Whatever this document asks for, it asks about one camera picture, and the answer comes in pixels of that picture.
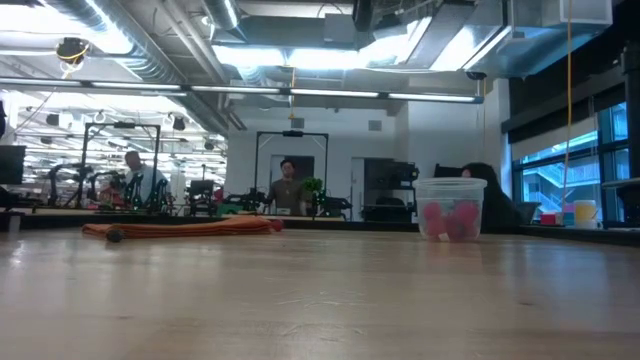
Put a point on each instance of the background black robot arm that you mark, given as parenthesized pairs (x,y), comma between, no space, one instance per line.
(336,205)
(160,195)
(245,200)
(55,182)

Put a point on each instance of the small green potted plant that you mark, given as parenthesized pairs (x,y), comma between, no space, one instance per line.
(312,185)

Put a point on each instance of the person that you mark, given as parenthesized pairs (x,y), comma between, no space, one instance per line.
(287,192)
(142,177)
(492,195)

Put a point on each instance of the red cherry with stem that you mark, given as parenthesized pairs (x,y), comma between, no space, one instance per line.
(276,225)

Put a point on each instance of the black shelf cart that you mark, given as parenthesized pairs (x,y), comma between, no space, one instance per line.
(390,187)

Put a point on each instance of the long ceiling light bar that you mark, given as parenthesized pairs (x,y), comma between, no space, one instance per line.
(330,93)

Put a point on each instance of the black office chair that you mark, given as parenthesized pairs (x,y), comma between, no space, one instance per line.
(201,195)

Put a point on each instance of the black monitor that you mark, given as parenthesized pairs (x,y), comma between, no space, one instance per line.
(446,171)
(11,165)

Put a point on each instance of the orange-brown rectangular block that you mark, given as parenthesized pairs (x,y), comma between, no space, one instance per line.
(200,227)

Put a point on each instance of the clear plastic cup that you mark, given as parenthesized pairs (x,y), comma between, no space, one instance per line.
(450,190)

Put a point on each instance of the small dark blueberry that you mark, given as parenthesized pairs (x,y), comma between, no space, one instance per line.
(115,235)

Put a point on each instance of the pink box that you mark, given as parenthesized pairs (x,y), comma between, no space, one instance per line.
(548,218)

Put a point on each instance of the blue and pink cup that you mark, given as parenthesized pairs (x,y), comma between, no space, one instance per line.
(568,215)

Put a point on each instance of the yellow and white cup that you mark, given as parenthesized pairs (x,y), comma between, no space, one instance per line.
(585,212)

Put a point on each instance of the black gantry frame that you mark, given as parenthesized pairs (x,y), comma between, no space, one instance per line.
(122,125)
(292,133)

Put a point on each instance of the black dome camera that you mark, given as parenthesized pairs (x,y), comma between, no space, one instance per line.
(475,75)

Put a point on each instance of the silver air duct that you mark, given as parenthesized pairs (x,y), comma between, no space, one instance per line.
(222,12)
(145,50)

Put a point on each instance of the black ceiling camera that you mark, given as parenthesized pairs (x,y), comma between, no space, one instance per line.
(72,50)

